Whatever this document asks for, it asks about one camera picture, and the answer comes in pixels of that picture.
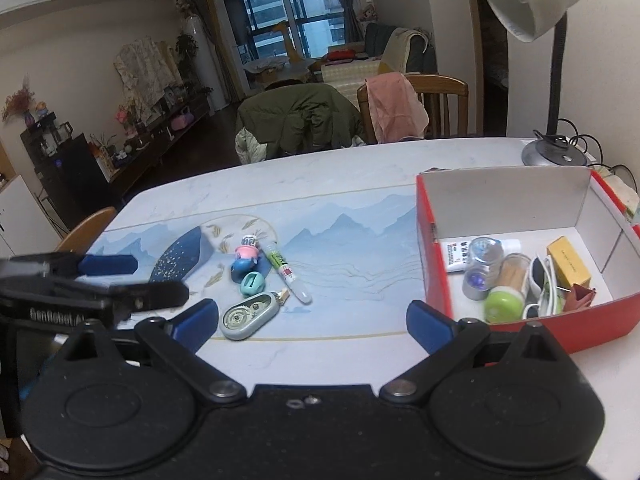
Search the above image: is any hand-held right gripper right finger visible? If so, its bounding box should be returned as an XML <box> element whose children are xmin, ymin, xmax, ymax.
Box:
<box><xmin>380</xmin><ymin>300</ymin><xmax>571</xmax><ymax>405</ymax></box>

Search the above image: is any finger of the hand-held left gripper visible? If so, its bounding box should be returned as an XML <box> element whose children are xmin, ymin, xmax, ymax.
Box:
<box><xmin>107</xmin><ymin>279</ymin><xmax>190</xmax><ymax>329</ymax></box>
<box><xmin>47</xmin><ymin>253</ymin><xmax>139</xmax><ymax>279</ymax></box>

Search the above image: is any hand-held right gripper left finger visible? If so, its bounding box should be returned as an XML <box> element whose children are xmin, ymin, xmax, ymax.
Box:
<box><xmin>62</xmin><ymin>298</ymin><xmax>247</xmax><ymax>405</ymax></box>

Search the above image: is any white ointment tube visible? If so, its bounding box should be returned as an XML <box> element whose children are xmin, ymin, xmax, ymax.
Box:
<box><xmin>440</xmin><ymin>238</ymin><xmax>521</xmax><ymax>274</ymax></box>

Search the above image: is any clear plastic bottle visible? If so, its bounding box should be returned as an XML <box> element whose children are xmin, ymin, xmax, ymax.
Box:
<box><xmin>462</xmin><ymin>237</ymin><xmax>504</xmax><ymax>301</ymax></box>

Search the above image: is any green lid toothpick holder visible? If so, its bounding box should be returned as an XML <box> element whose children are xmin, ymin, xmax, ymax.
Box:
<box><xmin>483</xmin><ymin>252</ymin><xmax>532</xmax><ymax>325</ymax></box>

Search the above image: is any red cardboard box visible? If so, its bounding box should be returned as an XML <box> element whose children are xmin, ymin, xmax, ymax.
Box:
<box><xmin>415</xmin><ymin>165</ymin><xmax>640</xmax><ymax>356</ymax></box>

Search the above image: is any yellow cardboard box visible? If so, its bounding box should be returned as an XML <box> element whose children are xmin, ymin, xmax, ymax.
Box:
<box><xmin>546</xmin><ymin>236</ymin><xmax>594</xmax><ymax>289</ymax></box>

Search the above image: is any pink binder clip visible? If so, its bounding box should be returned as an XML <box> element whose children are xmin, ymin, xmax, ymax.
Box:
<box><xmin>560</xmin><ymin>282</ymin><xmax>599</xmax><ymax>314</ymax></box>

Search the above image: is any grey correction tape dispenser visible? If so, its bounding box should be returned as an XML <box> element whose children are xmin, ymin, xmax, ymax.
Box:
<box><xmin>219</xmin><ymin>291</ymin><xmax>282</xmax><ymax>342</ymax></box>

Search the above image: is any teal pencil sharpener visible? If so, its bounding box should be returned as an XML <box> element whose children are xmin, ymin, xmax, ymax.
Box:
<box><xmin>239</xmin><ymin>270</ymin><xmax>267</xmax><ymax>297</ymax></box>

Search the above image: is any pink and blue toy figure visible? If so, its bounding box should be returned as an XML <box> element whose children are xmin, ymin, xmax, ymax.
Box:
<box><xmin>230</xmin><ymin>234</ymin><xmax>262</xmax><ymax>281</ymax></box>

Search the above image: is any black cabinet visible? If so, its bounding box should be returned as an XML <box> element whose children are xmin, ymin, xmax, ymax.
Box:
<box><xmin>20</xmin><ymin>115</ymin><xmax>119</xmax><ymax>232</ymax></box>

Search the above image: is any white glue pen green label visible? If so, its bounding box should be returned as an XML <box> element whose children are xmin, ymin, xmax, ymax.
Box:
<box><xmin>259</xmin><ymin>242</ymin><xmax>314</xmax><ymax>305</ymax></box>

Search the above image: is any dark low sideboard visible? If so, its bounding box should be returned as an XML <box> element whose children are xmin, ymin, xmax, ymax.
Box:
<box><xmin>107</xmin><ymin>92</ymin><xmax>214</xmax><ymax>197</ymax></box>

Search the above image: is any white padded cloth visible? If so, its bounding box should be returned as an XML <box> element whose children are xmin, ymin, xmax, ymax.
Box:
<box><xmin>234</xmin><ymin>126</ymin><xmax>272</xmax><ymax>166</ymax></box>

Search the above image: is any dried flower bouquet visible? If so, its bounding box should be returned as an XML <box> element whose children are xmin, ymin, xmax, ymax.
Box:
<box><xmin>2</xmin><ymin>77</ymin><xmax>37</xmax><ymax>127</ymax></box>

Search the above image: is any floral hanging cloth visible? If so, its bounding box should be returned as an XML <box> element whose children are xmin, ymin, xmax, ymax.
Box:
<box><xmin>113</xmin><ymin>37</ymin><xmax>184</xmax><ymax>122</ymax></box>

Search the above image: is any wooden chair with slat back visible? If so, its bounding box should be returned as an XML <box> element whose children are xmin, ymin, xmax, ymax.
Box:
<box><xmin>356</xmin><ymin>74</ymin><xmax>471</xmax><ymax>144</ymax></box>

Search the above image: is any pink cloth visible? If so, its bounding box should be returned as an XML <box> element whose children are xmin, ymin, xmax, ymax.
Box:
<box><xmin>364</xmin><ymin>72</ymin><xmax>430</xmax><ymax>142</ymax></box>

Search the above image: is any white standing air conditioner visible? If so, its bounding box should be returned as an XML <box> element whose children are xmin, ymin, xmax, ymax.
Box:
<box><xmin>184</xmin><ymin>14</ymin><xmax>222</xmax><ymax>112</ymax></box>

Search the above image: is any olive green jacket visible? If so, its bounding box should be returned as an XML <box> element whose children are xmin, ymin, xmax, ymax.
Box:
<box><xmin>235</xmin><ymin>82</ymin><xmax>364</xmax><ymax>166</ymax></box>

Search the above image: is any sofa with blankets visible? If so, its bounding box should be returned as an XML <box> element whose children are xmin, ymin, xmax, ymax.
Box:
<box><xmin>320</xmin><ymin>22</ymin><xmax>437</xmax><ymax>92</ymax></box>

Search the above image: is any yellow giraffe toy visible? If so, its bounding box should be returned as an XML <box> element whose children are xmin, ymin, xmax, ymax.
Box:
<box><xmin>276</xmin><ymin>20</ymin><xmax>307</xmax><ymax>62</ymax></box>

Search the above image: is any glass balcony door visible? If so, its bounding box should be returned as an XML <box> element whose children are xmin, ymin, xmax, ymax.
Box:
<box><xmin>220</xmin><ymin>0</ymin><xmax>362</xmax><ymax>62</ymax></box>

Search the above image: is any white desk lamp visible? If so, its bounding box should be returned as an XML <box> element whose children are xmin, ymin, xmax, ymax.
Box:
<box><xmin>477</xmin><ymin>0</ymin><xmax>592</xmax><ymax>169</ymax></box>

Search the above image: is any black cable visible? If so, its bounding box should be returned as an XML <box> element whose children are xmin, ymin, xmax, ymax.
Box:
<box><xmin>532</xmin><ymin>119</ymin><xmax>640</xmax><ymax>187</ymax></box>

